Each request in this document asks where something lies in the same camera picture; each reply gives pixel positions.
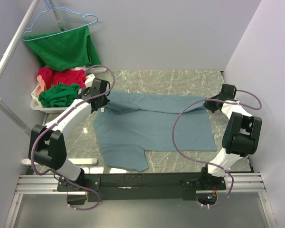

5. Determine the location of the grey-blue polo shirt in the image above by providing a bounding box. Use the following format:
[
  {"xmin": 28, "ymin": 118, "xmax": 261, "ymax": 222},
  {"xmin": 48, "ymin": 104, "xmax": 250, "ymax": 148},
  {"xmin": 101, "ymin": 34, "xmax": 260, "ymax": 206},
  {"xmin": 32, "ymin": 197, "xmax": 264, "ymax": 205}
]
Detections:
[{"xmin": 94, "ymin": 91, "xmax": 217, "ymax": 172}]

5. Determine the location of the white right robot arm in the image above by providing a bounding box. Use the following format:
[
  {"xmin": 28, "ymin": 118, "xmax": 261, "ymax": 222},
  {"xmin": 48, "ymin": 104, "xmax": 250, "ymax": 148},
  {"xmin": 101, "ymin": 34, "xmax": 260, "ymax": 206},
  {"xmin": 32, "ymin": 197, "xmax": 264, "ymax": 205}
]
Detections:
[{"xmin": 199, "ymin": 84, "xmax": 262, "ymax": 190}]

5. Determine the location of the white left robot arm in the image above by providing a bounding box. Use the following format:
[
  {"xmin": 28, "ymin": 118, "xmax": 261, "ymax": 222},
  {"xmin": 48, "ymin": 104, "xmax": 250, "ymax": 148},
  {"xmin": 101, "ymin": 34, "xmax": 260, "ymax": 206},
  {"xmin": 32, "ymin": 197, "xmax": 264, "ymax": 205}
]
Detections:
[{"xmin": 28, "ymin": 78, "xmax": 111, "ymax": 191}]

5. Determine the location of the crumpled green t shirt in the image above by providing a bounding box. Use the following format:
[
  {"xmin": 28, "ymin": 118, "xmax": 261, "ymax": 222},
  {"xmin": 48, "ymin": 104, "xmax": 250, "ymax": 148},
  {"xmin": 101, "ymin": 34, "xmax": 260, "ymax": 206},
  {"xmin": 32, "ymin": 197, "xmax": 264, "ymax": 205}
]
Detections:
[{"xmin": 38, "ymin": 82, "xmax": 80, "ymax": 108}]

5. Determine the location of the hanging green t shirt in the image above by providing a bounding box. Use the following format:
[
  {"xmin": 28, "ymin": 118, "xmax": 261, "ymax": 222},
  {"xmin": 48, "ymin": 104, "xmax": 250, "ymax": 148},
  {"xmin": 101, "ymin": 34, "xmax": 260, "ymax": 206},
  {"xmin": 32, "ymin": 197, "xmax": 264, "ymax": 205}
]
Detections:
[{"xmin": 23, "ymin": 26, "xmax": 101, "ymax": 71}]

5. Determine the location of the red t shirt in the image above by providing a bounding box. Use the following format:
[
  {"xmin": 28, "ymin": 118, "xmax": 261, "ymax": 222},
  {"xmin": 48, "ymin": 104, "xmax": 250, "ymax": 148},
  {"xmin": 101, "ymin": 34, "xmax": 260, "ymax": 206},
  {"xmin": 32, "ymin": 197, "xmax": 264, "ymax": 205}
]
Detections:
[{"xmin": 37, "ymin": 67, "xmax": 86, "ymax": 90}]

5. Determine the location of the pink garment in basket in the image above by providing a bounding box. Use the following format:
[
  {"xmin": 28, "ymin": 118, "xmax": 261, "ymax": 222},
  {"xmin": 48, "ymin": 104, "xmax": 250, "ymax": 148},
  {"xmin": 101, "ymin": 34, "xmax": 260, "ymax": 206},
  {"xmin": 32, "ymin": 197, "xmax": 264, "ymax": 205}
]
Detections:
[{"xmin": 37, "ymin": 75, "xmax": 47, "ymax": 95}]

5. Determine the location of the white plastic laundry basket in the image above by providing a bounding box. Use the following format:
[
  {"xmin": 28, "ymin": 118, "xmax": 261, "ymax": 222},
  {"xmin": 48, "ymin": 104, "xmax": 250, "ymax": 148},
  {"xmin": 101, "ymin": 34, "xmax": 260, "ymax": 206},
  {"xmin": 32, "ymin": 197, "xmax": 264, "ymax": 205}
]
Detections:
[{"xmin": 30, "ymin": 84, "xmax": 83, "ymax": 114}]

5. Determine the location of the white clothes rack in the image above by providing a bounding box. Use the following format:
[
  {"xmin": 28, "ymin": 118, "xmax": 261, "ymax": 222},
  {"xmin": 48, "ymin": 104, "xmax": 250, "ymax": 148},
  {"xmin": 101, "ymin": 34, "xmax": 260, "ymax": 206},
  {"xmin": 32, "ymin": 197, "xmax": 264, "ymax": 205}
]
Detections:
[{"xmin": 0, "ymin": 0, "xmax": 107, "ymax": 167}]

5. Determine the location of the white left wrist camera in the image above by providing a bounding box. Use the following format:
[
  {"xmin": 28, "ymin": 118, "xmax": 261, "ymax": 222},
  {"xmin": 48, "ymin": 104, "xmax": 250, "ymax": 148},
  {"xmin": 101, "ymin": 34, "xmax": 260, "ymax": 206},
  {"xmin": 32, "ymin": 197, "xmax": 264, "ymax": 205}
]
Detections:
[{"xmin": 85, "ymin": 74, "xmax": 95, "ymax": 87}]

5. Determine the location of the light blue wire hanger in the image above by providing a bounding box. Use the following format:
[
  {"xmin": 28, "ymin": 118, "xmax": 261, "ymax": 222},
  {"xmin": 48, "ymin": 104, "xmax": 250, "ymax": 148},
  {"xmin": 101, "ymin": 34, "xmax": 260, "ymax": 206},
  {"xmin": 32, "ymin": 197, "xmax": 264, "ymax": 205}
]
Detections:
[{"xmin": 21, "ymin": 0, "xmax": 99, "ymax": 42}]

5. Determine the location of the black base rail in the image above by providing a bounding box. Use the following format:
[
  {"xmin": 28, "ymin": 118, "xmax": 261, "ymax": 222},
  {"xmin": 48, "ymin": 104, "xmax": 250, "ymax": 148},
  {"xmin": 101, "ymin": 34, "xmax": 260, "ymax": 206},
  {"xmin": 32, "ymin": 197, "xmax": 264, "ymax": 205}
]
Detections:
[{"xmin": 14, "ymin": 172, "xmax": 266, "ymax": 206}]

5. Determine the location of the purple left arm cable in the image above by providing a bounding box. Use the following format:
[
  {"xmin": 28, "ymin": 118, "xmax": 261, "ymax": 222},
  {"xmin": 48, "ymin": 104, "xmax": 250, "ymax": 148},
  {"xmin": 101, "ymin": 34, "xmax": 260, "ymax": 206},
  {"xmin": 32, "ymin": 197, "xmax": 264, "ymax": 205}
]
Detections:
[{"xmin": 29, "ymin": 64, "xmax": 116, "ymax": 211}]

